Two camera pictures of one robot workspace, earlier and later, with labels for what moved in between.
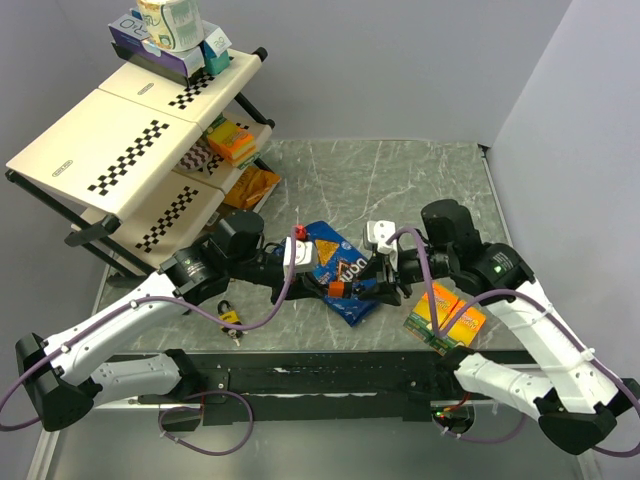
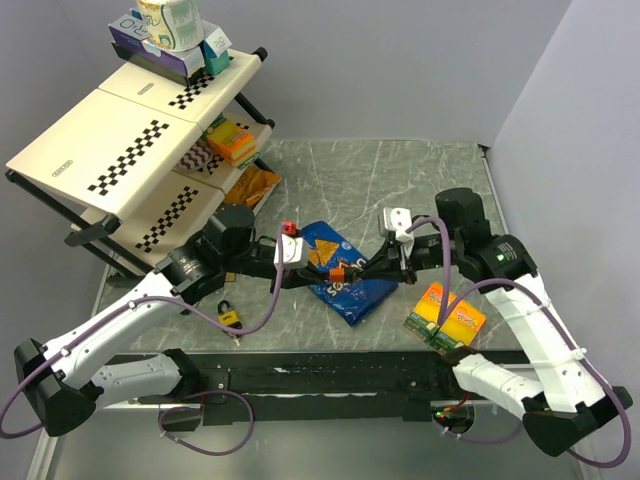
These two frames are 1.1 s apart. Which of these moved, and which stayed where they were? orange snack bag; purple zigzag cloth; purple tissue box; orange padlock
Moved: orange padlock
Stayed: purple tissue box; purple zigzag cloth; orange snack bag
